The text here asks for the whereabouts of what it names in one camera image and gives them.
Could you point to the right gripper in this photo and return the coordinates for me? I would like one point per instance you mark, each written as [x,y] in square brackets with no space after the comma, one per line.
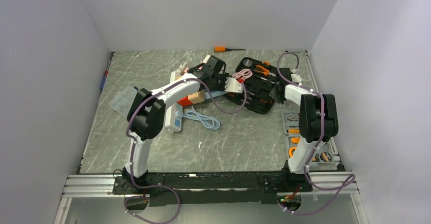
[274,95]

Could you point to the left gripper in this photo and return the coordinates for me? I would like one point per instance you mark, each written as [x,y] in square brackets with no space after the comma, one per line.
[223,76]

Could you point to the black tool case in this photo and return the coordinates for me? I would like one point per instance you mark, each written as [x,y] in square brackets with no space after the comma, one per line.
[258,86]

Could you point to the white long power strip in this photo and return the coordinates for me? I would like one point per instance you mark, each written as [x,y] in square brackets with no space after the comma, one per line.
[173,122]

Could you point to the grey tool case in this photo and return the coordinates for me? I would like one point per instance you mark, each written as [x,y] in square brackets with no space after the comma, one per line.
[325,155]

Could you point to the clear plastic parts box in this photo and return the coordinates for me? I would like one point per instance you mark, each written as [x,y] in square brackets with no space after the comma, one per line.
[123,100]

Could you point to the light blue power strip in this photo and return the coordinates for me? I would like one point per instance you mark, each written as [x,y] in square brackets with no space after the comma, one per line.
[214,94]

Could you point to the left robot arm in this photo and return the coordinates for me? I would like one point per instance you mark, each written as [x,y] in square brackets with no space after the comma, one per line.
[146,116]

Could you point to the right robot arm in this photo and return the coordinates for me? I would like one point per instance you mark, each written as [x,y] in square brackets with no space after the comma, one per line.
[318,121]

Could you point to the beige cube socket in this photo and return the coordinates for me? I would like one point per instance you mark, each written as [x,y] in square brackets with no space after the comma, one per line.
[197,97]

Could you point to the red cube socket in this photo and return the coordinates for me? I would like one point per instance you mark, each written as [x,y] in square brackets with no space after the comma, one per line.
[185,102]

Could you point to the orange pliers in black case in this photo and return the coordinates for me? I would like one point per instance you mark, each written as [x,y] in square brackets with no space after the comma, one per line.
[263,70]

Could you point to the orange tape measure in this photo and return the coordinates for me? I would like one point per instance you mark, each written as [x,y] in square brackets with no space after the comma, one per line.
[291,151]

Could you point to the red blue pen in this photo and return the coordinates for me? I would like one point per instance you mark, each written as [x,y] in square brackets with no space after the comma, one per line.
[104,77]

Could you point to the orange handled screwdriver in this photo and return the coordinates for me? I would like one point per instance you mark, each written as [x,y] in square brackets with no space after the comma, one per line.
[225,49]

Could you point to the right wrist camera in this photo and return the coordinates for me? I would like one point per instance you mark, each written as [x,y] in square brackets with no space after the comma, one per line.
[296,78]

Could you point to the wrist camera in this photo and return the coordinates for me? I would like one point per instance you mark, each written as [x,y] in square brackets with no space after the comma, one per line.
[232,85]
[296,78]

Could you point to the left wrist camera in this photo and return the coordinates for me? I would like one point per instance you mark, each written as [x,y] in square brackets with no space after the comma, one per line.
[232,85]

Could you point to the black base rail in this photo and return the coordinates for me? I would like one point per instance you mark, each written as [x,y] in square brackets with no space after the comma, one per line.
[265,187]

